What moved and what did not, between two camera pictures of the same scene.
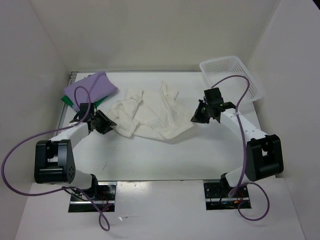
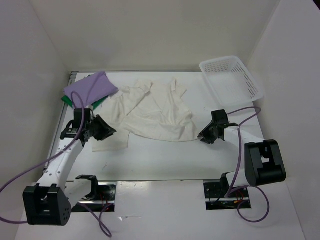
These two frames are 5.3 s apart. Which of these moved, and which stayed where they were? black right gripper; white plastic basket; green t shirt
Moved: black right gripper
Stayed: green t shirt; white plastic basket
